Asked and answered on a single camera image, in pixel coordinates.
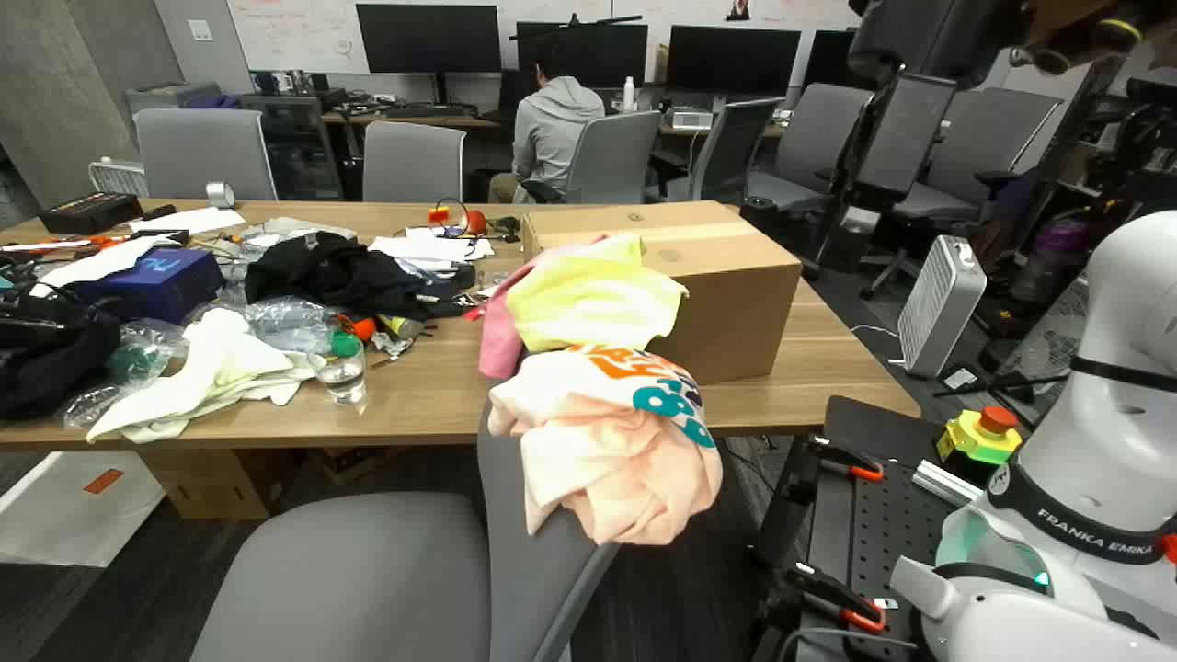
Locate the black case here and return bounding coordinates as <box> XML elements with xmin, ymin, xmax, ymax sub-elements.
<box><xmin>38</xmin><ymin>190</ymin><xmax>147</xmax><ymax>240</ymax></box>

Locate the small cardboard box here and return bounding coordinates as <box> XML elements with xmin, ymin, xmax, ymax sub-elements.
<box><xmin>131</xmin><ymin>437</ymin><xmax>272</xmax><ymax>527</ymax></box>

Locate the orange-handled clamp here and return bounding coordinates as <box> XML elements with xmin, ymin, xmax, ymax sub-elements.
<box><xmin>806</xmin><ymin>437</ymin><xmax>889</xmax><ymax>486</ymax></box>
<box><xmin>789</xmin><ymin>559</ymin><xmax>894</xmax><ymax>638</ymax></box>

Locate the peach shirt with colourful print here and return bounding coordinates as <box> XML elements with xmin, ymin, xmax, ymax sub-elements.
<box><xmin>487</xmin><ymin>345</ymin><xmax>729</xmax><ymax>548</ymax></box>

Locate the dark blue box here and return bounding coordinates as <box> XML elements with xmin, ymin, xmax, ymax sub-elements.
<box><xmin>65</xmin><ymin>244</ymin><xmax>230</xmax><ymax>328</ymax></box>

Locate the large cardboard box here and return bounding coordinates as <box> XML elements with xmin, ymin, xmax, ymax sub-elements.
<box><xmin>524</xmin><ymin>218</ymin><xmax>806</xmax><ymax>386</ymax></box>

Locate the white flat box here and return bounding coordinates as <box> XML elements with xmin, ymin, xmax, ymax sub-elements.
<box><xmin>0</xmin><ymin>447</ymin><xmax>169</xmax><ymax>569</ymax></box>

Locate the grey chair with silver frame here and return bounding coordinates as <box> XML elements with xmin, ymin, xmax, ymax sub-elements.
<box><xmin>187</xmin><ymin>418</ymin><xmax>621</xmax><ymax>662</ymax></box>

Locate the black computer monitor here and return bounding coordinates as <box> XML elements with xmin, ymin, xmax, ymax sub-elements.
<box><xmin>352</xmin><ymin>0</ymin><xmax>505</xmax><ymax>76</ymax></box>
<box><xmin>664</xmin><ymin>22</ymin><xmax>806</xmax><ymax>100</ymax></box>
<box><xmin>801</xmin><ymin>27</ymin><xmax>860</xmax><ymax>88</ymax></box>
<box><xmin>510</xmin><ymin>19</ymin><xmax>653</xmax><ymax>93</ymax></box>

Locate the clear plastic bag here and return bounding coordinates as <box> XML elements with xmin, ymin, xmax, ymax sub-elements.
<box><xmin>236</xmin><ymin>294</ymin><xmax>373</xmax><ymax>386</ymax></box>

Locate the yellow red emergency stop button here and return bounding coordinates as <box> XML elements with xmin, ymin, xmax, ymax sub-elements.
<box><xmin>934</xmin><ymin>401</ymin><xmax>1026</xmax><ymax>469</ymax></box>

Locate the white cloth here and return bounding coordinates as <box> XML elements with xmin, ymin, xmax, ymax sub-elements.
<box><xmin>86</xmin><ymin>304</ymin><xmax>304</xmax><ymax>446</ymax></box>

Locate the black office chair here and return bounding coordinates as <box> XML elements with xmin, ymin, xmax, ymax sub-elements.
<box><xmin>236</xmin><ymin>88</ymin><xmax>347</xmax><ymax>201</ymax></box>

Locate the white paper sheet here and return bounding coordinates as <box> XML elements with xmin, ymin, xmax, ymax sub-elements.
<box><xmin>28</xmin><ymin>233</ymin><xmax>176</xmax><ymax>296</ymax></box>

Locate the person in grey hoodie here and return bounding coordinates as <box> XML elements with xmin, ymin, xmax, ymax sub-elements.
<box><xmin>487</xmin><ymin>60</ymin><xmax>612</xmax><ymax>206</ymax></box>

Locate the white papers stack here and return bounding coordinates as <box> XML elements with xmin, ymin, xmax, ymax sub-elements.
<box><xmin>366</xmin><ymin>224</ymin><xmax>498</xmax><ymax>283</ymax></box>

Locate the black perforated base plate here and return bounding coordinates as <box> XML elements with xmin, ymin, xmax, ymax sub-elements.
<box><xmin>752</xmin><ymin>393</ymin><xmax>1046</xmax><ymax>662</ymax></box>

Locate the white booklet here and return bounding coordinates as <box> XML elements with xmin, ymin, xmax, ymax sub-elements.
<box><xmin>124</xmin><ymin>201</ymin><xmax>250</xmax><ymax>240</ymax></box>

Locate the black bag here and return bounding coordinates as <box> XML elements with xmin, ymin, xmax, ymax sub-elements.
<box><xmin>0</xmin><ymin>291</ymin><xmax>124</xmax><ymax>418</ymax></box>

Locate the white space heater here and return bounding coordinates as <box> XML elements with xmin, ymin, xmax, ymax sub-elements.
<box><xmin>894</xmin><ymin>233</ymin><xmax>990</xmax><ymax>383</ymax></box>

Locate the yellow shirt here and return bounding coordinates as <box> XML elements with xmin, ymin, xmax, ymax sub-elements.
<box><xmin>505</xmin><ymin>233</ymin><xmax>691</xmax><ymax>360</ymax></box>

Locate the pink shirt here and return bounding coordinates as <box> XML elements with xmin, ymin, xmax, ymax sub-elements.
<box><xmin>475</xmin><ymin>256</ymin><xmax>541</xmax><ymax>383</ymax></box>

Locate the black garment pile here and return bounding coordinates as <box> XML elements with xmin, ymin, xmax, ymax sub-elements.
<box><xmin>243</xmin><ymin>229</ymin><xmax>475</xmax><ymax>322</ymax></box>

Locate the grey office chair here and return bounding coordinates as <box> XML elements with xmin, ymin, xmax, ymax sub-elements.
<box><xmin>359</xmin><ymin>117</ymin><xmax>471</xmax><ymax>206</ymax></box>
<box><xmin>889</xmin><ymin>83</ymin><xmax>1068</xmax><ymax>244</ymax></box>
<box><xmin>129</xmin><ymin>104</ymin><xmax>283</xmax><ymax>201</ymax></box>
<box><xmin>558</xmin><ymin>105</ymin><xmax>666</xmax><ymax>206</ymax></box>
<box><xmin>738</xmin><ymin>79</ymin><xmax>876</xmax><ymax>233</ymax></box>
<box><xmin>852</xmin><ymin>71</ymin><xmax>965</xmax><ymax>214</ymax></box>
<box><xmin>682</xmin><ymin>93</ymin><xmax>789</xmax><ymax>206</ymax></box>

